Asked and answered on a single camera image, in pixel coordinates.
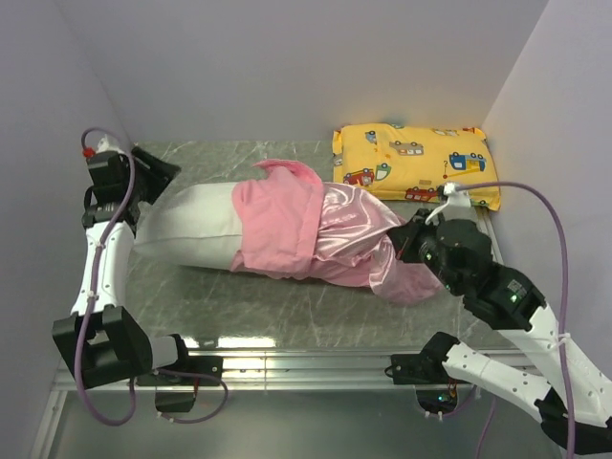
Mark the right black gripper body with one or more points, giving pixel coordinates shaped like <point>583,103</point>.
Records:
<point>421,244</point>

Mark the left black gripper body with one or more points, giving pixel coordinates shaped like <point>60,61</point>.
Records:
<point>126,164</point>

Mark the white pillow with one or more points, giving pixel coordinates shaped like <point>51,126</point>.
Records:
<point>197,227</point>

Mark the pink satin pillowcase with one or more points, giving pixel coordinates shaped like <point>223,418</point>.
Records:
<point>294,225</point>

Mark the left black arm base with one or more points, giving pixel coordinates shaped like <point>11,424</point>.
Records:
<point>177,377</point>

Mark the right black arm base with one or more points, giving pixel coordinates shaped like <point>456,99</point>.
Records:
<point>437,392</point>

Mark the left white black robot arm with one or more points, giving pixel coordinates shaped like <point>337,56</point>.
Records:
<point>99,341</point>

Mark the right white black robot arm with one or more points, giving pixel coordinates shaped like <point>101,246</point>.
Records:
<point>569,396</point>

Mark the yellow cartoon vehicle pillow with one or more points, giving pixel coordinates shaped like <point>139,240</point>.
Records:
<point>403,163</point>

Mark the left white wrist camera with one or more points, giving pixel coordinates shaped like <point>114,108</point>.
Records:
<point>105,144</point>

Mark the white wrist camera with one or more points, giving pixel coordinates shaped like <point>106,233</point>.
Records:
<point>453,195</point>
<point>105,144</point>

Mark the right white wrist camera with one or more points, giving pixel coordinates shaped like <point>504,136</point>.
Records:
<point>453,195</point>

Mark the aluminium mounting rail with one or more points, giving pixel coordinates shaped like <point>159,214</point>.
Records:
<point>323,369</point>

